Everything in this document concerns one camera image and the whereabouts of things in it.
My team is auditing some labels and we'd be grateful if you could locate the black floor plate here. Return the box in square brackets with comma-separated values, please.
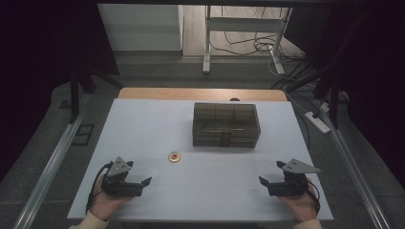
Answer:
[72, 123, 96, 147]

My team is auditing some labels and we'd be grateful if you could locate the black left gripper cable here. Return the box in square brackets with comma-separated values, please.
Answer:
[85, 160, 115, 214]

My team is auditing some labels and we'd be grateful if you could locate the white cabinet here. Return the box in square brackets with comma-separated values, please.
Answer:
[96, 3, 184, 52]

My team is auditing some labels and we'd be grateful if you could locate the smoky transparent storage box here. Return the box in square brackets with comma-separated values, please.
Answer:
[192, 101, 262, 149]

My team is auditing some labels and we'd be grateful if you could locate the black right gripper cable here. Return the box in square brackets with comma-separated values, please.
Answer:
[306, 180, 321, 215]

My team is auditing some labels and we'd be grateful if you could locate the black metal stand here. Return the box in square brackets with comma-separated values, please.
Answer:
[288, 61, 342, 130]
[68, 65, 123, 124]

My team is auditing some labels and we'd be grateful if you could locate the white metal desk frame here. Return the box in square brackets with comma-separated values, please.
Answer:
[202, 5, 293, 76]

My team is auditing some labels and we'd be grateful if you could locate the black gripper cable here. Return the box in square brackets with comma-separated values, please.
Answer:
[306, 180, 321, 215]
[85, 160, 115, 214]

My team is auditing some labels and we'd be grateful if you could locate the dark curtain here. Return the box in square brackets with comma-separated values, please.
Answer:
[0, 0, 120, 183]
[285, 0, 405, 180]

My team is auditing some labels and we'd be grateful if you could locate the bundle of black floor cables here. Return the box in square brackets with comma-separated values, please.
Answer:
[209, 31, 308, 65]

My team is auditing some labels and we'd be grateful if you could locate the person's left hand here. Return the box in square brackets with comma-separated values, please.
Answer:
[90, 174, 135, 221]

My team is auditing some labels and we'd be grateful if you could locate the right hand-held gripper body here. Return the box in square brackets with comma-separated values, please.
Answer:
[267, 157, 321, 198]

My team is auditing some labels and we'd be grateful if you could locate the white power strip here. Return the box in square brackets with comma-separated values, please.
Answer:
[304, 111, 331, 135]

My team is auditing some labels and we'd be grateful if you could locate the aluminium floor rail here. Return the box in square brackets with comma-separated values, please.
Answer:
[317, 104, 383, 229]
[12, 94, 93, 229]

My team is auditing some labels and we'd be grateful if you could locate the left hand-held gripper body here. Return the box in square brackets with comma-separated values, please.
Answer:
[101, 156, 144, 198]

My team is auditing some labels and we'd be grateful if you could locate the person's right hand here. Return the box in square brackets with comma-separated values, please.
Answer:
[278, 177, 320, 223]

